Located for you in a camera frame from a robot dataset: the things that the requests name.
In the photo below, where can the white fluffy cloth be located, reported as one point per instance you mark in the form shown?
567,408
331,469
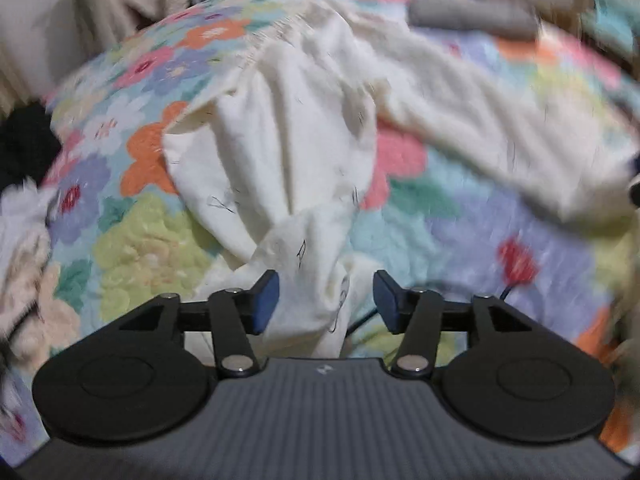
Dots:
22,270

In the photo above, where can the black cloth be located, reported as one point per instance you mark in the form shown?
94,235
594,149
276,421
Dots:
22,142

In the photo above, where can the floral quilt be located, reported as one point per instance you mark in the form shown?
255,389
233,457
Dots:
150,200

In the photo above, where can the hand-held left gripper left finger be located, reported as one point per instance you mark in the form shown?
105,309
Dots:
264,302

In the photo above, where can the white garment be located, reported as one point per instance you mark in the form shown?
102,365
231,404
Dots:
310,160

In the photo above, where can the grey folded cloth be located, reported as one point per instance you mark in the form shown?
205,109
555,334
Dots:
472,15

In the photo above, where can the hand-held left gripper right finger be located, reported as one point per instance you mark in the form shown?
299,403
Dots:
389,302

